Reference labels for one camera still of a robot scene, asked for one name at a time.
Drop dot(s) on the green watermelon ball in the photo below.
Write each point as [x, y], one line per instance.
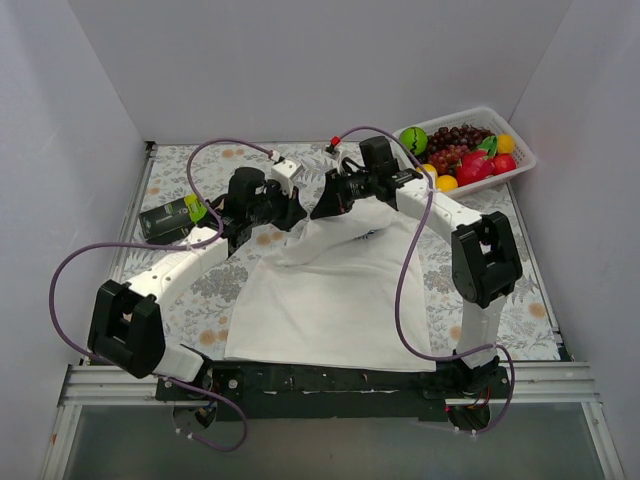
[414, 139]

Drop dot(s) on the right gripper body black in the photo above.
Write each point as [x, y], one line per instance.
[339, 191]

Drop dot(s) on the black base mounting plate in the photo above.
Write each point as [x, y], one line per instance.
[286, 391]

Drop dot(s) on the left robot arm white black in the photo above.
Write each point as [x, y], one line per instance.
[127, 324]

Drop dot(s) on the red grape bunch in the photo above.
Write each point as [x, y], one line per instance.
[445, 161]

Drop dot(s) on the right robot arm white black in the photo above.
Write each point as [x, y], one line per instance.
[485, 261]

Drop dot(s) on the white t-shirt daisy print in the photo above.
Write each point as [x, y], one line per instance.
[339, 295]

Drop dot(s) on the yellow orange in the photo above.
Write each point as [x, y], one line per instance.
[430, 169]
[446, 183]

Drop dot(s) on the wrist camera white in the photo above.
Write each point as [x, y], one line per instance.
[334, 148]
[285, 172]

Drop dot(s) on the black green cardboard box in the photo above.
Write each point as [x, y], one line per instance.
[172, 221]

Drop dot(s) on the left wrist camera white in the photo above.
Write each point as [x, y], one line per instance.
[285, 172]

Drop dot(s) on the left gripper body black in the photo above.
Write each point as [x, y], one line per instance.
[287, 209]

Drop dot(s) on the red dragon fruit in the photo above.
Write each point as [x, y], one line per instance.
[474, 167]

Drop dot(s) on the yellow orange left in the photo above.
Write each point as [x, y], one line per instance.
[430, 169]

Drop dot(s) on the dark purple grape bunch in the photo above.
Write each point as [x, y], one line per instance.
[457, 136]

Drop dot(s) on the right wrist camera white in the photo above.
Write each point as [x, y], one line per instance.
[334, 148]

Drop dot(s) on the yellow orange front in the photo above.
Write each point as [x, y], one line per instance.
[446, 183]

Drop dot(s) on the yellow lemon back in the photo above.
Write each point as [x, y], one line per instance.
[505, 144]

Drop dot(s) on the red apple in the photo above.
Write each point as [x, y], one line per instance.
[503, 163]

